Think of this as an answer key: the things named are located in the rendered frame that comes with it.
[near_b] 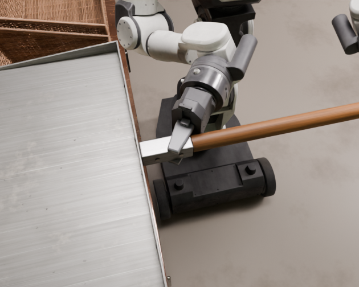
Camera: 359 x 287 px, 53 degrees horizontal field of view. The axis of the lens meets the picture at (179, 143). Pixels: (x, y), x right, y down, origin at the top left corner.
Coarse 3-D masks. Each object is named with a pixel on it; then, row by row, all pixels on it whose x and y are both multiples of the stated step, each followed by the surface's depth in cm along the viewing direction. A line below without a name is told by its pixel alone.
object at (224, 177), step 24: (168, 120) 193; (240, 144) 185; (168, 168) 178; (192, 168) 178; (216, 168) 176; (240, 168) 173; (168, 192) 176; (192, 192) 167; (216, 192) 169; (240, 192) 173
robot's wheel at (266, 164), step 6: (264, 162) 177; (264, 168) 175; (270, 168) 175; (264, 174) 174; (270, 174) 174; (264, 180) 175; (270, 180) 173; (264, 186) 177; (270, 186) 174; (264, 192) 179; (270, 192) 177
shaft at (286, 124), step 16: (320, 112) 65; (336, 112) 65; (352, 112) 65; (240, 128) 63; (256, 128) 63; (272, 128) 63; (288, 128) 64; (304, 128) 65; (208, 144) 62; (224, 144) 63
